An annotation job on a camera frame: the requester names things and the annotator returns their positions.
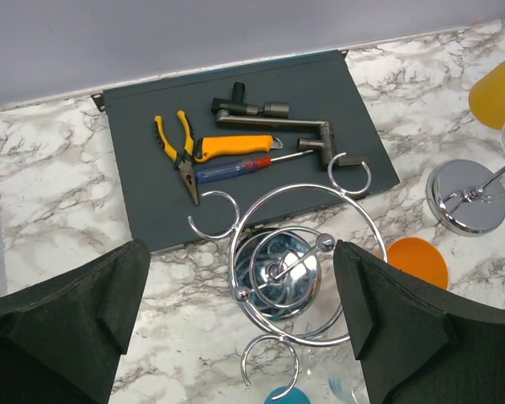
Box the yellow plastic goblet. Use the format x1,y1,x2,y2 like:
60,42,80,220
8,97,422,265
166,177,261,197
468,61,505,130

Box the clear stemmed glass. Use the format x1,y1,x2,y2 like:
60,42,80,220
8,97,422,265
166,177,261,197
303,343,369,403

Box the red blue screwdriver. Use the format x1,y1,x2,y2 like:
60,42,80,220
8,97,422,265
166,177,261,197
195,150,314,183

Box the orange plastic goblet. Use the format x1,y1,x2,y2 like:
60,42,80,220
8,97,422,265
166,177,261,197
386,237,449,290

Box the small chrome ring rack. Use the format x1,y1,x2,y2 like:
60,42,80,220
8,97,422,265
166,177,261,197
187,151,389,401

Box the dark grey tray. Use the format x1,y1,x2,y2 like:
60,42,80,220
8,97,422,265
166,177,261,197
102,51,399,252

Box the blue plastic goblet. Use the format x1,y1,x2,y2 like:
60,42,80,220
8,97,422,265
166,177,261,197
264,386,311,404

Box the tall chrome glass rack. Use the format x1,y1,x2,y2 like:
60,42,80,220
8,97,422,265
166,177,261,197
426,159,505,237

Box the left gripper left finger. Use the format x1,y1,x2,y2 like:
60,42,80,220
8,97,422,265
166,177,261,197
0,240,151,403

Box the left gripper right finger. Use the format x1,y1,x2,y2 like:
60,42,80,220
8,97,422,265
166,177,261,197
333,241,505,403

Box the dark metal T tool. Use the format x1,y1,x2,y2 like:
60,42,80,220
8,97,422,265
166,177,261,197
210,82,290,119

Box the orange handled pliers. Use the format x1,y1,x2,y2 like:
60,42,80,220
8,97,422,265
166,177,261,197
154,110,199,206

